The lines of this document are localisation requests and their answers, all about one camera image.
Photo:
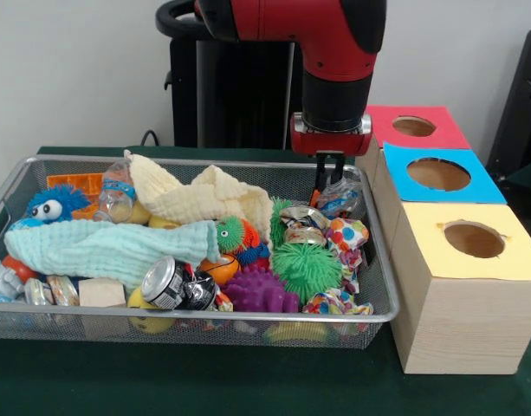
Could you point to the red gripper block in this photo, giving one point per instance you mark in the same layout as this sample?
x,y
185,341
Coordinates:
x,y
330,143

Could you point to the clear plastic packet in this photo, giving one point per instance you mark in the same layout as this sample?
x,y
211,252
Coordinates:
x,y
341,199

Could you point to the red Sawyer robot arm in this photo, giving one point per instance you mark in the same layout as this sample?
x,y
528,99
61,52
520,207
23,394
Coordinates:
x,y
334,99

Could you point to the clear mesh bin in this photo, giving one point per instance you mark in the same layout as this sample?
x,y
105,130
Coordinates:
x,y
291,336

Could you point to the wooden box with three holes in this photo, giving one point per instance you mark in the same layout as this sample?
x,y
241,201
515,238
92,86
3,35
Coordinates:
x,y
460,320

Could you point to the green spiky rubber ball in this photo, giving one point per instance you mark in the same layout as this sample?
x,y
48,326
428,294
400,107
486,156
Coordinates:
x,y
304,268

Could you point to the green and orange puffer toy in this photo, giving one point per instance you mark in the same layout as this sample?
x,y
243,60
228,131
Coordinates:
x,y
230,229

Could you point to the cream cloth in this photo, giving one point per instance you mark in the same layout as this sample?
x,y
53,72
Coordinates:
x,y
196,199

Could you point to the purple spiky rubber ball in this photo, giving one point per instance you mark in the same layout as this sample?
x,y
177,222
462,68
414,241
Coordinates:
x,y
256,290

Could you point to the crushed black can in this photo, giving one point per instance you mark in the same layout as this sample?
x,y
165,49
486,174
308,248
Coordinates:
x,y
165,281

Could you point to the black standing panel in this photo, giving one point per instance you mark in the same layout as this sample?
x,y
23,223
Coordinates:
x,y
520,108

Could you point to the clear plastic bottle blue label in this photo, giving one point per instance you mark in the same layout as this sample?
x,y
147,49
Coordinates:
x,y
115,203

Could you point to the mint green cloth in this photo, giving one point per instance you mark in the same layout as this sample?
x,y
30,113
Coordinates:
x,y
100,251

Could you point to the orange plastic tray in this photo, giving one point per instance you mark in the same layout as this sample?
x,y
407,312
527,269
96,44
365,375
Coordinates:
x,y
74,180

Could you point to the blue fuzzy toy with eyes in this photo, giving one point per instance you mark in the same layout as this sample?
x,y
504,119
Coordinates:
x,y
66,199

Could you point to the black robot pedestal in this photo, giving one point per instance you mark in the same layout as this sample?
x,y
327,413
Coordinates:
x,y
230,95

